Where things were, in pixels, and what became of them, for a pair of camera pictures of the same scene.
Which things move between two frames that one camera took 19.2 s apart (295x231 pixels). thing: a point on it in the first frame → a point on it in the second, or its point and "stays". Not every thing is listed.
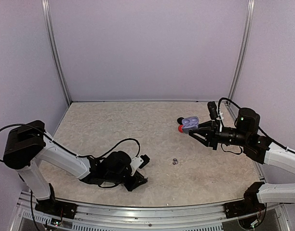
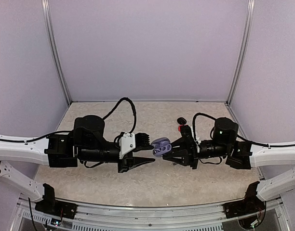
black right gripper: x=213 y=139 → x=188 y=150
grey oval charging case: x=189 y=123 → x=161 y=146
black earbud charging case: x=179 y=120 stays
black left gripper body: x=130 y=186 → x=127 y=160
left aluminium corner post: x=46 y=6 stays
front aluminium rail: x=144 y=217 stays
